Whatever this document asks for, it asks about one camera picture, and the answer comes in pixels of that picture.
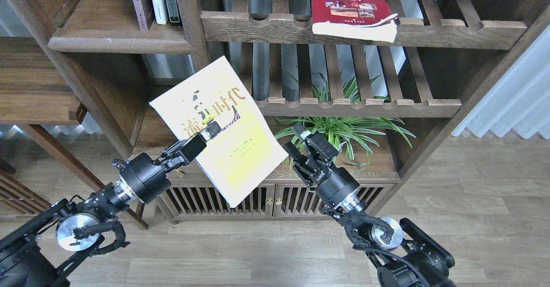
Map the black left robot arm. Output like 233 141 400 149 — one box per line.
0 120 221 287

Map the white plant pot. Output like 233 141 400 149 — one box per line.
331 138 346 152

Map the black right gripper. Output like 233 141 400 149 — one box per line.
284 124 361 214

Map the green spider plant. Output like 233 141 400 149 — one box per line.
274 72 416 173

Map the yellow green book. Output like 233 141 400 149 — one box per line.
150 56 287 208

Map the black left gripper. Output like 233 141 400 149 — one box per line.
113 121 221 205

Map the white curtain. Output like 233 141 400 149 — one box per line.
451 26 550 139

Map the red book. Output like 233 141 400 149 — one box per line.
311 0 397 43

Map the dark wooden bookshelf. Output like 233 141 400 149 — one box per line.
1 0 549 215

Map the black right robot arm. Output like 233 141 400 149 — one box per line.
284 124 455 287

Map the dark grey upright book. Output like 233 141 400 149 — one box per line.
165 0 181 28

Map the wooden side table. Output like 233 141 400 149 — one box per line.
0 37 149 229

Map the white upright book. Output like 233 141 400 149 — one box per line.
152 0 168 25

